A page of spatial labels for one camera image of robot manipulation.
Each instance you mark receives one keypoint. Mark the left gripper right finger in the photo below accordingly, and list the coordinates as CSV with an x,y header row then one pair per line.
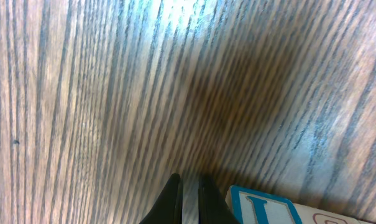
x,y
212,206

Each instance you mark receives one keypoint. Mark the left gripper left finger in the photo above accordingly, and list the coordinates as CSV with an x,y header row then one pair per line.
x,y
167,208

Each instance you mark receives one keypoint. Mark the hammer picture wooden block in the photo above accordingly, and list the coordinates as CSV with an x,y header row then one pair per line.
x,y
311,215

